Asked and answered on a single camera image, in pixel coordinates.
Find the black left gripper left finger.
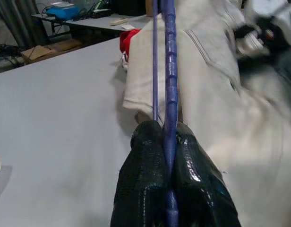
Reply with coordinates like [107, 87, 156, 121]
[110, 120, 172, 227]

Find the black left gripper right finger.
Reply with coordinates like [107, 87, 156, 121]
[170, 122, 242, 227]

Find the cream white garment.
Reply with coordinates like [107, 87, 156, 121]
[122, 0, 291, 227]

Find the blue plastic hanger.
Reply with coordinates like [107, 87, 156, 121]
[151, 0, 180, 227]

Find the brown box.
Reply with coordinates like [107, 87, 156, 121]
[145, 0, 160, 16]

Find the red cloth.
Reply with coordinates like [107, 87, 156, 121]
[119, 28, 143, 70]

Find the flat cardboard piece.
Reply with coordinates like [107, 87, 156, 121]
[19, 39, 84, 65]

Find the grey work table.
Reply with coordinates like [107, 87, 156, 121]
[31, 13, 153, 44]

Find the blue electronic device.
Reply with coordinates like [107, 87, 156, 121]
[44, 3, 80, 17]

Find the dark grey drape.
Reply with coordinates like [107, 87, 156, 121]
[0, 0, 40, 48]

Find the black cable tangle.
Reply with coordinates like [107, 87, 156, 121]
[0, 41, 21, 67]

